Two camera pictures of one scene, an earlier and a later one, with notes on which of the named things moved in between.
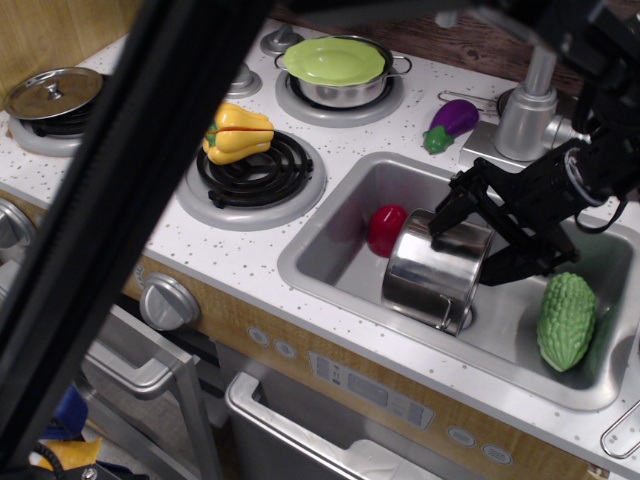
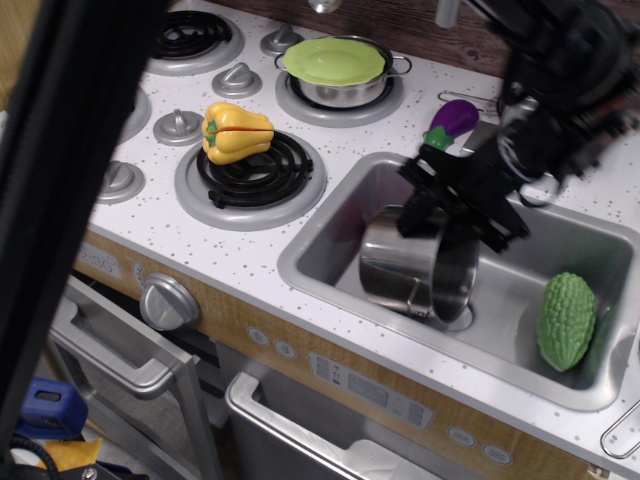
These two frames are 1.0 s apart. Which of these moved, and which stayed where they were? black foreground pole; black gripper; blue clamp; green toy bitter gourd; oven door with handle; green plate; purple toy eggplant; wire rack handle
Moved: black gripper; black foreground pole
Stayed: purple toy eggplant; blue clamp; wire rack handle; green plate; green toy bitter gourd; oven door with handle
